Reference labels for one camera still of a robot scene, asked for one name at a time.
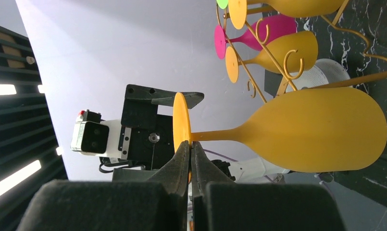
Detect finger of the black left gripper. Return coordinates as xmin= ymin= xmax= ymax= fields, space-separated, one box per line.
xmin=125 ymin=84 xmax=204 ymax=109

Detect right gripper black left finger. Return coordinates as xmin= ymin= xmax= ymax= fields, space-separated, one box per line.
xmin=18 ymin=141 xmax=189 ymax=231

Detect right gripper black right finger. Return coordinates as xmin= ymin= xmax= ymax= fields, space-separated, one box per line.
xmin=191 ymin=142 xmax=345 ymax=231

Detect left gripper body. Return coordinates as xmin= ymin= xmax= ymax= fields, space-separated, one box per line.
xmin=118 ymin=99 xmax=175 ymax=170

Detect yellow-orange wine glass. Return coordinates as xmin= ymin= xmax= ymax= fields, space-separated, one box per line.
xmin=173 ymin=87 xmax=387 ymax=173
xmin=225 ymin=31 xmax=318 ymax=83
xmin=227 ymin=0 xmax=344 ymax=29

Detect green wine glass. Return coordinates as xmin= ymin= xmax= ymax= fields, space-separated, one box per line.
xmin=216 ymin=0 xmax=228 ymax=9

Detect yellow-orange wine glass back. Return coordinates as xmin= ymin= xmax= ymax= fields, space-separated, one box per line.
xmin=227 ymin=0 xmax=344 ymax=29

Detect magenta wine glass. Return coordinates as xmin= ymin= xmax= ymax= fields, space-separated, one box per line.
xmin=214 ymin=14 xmax=297 ymax=59

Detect black flat box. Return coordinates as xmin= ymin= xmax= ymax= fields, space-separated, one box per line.
xmin=264 ymin=70 xmax=283 ymax=97

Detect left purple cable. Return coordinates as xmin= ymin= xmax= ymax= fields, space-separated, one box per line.
xmin=202 ymin=148 xmax=238 ymax=163

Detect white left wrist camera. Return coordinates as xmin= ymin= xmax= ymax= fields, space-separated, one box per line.
xmin=70 ymin=110 xmax=122 ymax=158

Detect gold wire glass rack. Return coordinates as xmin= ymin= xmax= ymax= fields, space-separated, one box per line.
xmin=215 ymin=0 xmax=387 ymax=104

